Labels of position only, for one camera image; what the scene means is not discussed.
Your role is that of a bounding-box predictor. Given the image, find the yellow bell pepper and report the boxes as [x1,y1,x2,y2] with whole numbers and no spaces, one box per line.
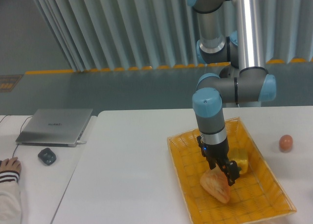
[228,148,249,175]

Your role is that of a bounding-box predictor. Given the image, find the small black device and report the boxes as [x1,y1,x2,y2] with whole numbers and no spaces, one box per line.
[38,148,57,166]

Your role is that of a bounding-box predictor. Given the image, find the person's hand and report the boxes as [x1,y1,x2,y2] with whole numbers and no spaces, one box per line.
[0,157,22,175]

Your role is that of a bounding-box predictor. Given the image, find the yellow woven basket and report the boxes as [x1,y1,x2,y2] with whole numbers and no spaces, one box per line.
[167,117,297,224]

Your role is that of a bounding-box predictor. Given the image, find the grey pleated curtain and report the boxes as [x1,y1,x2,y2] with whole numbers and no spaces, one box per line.
[34,0,313,72]

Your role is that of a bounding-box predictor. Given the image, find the silver closed laptop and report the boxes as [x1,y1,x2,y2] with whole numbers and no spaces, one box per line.
[16,109,92,147]

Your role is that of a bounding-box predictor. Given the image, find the white sleeved forearm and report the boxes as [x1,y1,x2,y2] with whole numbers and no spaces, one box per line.
[0,170,22,224]

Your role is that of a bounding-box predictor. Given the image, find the brown egg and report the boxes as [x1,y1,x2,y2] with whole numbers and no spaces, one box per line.
[279,134,293,152]

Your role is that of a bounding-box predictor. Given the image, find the triangular toasted bread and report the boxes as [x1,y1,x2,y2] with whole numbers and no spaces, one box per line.
[200,167,230,203]

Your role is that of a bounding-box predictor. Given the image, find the thin black mouse cable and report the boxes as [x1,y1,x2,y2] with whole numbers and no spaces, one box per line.
[0,115,34,159]

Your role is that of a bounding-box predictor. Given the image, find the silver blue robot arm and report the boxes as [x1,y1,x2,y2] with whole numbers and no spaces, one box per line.
[187,0,276,185]

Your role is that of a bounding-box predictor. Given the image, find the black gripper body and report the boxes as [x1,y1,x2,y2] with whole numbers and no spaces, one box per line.
[197,136,229,169]

